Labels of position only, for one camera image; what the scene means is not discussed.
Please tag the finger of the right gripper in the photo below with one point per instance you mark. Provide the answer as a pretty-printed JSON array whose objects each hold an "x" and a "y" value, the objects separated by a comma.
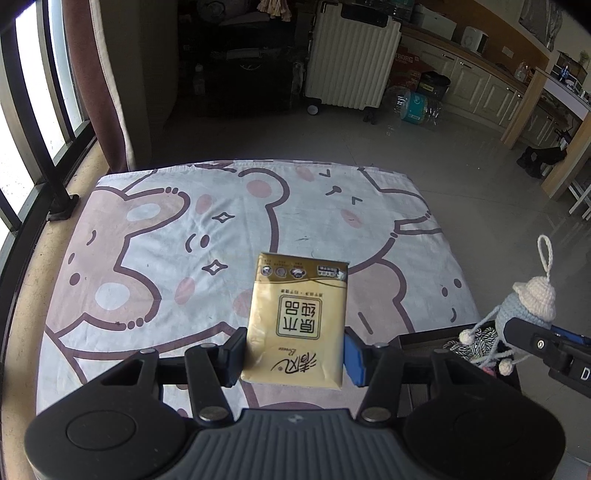
[
  {"x": 534, "y": 339},
  {"x": 573, "y": 337}
]

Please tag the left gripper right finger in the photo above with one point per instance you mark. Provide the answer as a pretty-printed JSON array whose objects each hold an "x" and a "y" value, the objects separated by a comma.
[{"x": 358, "y": 359}]

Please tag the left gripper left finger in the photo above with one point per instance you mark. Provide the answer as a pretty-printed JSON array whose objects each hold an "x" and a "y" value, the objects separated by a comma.
[{"x": 231, "y": 358}]

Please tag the blue crochet doll pendant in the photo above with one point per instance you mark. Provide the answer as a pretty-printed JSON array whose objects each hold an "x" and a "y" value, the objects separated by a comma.
[{"x": 533, "y": 301}]

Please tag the twisted rope tassel with pearls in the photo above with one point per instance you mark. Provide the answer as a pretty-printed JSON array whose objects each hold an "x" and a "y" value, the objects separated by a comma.
[{"x": 475, "y": 353}]

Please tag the yellow tissue pack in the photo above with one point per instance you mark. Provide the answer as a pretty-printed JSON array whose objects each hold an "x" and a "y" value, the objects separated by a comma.
[{"x": 297, "y": 320}]

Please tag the black cardboard box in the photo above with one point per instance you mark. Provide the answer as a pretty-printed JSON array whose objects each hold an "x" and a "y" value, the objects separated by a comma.
[{"x": 427, "y": 370}]

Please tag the cartoon bear bed sheet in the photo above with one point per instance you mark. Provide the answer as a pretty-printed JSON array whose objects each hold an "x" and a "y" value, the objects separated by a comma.
[{"x": 165, "y": 259}]

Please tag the white stool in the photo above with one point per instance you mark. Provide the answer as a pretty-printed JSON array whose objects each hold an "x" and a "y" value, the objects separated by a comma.
[{"x": 581, "y": 195}]

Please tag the wooden counter table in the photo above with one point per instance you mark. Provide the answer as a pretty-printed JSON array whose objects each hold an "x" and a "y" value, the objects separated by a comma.
[{"x": 539, "y": 125}]

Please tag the cream cabinets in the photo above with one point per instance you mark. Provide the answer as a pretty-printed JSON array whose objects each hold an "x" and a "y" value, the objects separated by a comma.
[{"x": 474, "y": 92}]

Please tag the water bottle pack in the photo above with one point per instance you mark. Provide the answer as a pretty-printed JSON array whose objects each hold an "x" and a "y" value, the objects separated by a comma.
[{"x": 412, "y": 107}]

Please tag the white radiator heater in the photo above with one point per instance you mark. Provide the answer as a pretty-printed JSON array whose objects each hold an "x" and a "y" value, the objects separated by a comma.
[{"x": 352, "y": 53}]

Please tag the brown curtain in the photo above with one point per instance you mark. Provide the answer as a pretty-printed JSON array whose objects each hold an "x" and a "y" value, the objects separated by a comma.
[{"x": 102, "y": 38}]

